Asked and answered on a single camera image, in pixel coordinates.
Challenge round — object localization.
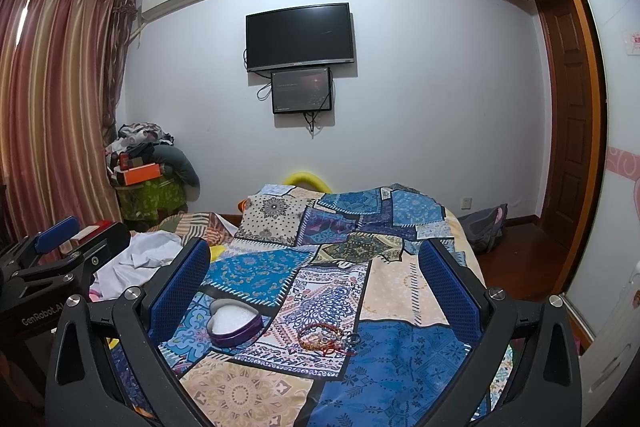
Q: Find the red beaded bracelet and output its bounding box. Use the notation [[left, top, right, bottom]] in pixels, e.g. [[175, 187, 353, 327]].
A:
[[319, 330, 362, 357]]

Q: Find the orange braided bracelet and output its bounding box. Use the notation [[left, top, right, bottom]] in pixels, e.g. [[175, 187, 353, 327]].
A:
[[297, 323, 347, 353]]

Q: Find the red and white box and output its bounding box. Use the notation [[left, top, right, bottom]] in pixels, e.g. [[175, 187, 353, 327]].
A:
[[58, 220, 114, 257]]

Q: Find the white crumpled cloth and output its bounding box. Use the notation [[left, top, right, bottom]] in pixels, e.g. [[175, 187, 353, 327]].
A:
[[89, 231, 182, 301]]

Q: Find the dark bag on floor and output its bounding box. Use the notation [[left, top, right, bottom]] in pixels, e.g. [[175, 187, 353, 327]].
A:
[[459, 204, 508, 256]]

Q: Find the orange box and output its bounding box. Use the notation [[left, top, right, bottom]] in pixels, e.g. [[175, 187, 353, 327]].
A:
[[118, 164, 162, 186]]

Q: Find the pile of clothes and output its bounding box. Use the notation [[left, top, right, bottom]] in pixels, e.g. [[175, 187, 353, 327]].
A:
[[105, 122, 175, 167]]

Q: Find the dark green pillow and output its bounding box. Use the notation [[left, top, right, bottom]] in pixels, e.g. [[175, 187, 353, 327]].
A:
[[152, 144, 201, 202]]

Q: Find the patchwork blue bedspread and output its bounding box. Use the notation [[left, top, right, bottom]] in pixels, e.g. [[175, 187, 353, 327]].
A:
[[106, 183, 516, 427]]

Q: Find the striped red curtain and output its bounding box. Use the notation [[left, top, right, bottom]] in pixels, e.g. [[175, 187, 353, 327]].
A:
[[1, 0, 136, 235]]

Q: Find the yellow round object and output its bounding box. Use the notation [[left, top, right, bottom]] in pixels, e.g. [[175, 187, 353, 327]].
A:
[[283, 171, 332, 193]]

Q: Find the brown wooden door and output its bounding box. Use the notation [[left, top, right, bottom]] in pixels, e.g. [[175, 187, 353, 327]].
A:
[[538, 0, 592, 249]]

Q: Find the white wall socket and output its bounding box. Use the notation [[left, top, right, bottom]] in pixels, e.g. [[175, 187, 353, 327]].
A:
[[460, 197, 473, 210]]

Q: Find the small black wall monitor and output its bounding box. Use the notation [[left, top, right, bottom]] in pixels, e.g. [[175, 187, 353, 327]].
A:
[[271, 67, 333, 114]]

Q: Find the black wall television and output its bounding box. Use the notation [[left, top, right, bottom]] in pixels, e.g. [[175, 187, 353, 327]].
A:
[[245, 3, 356, 72]]

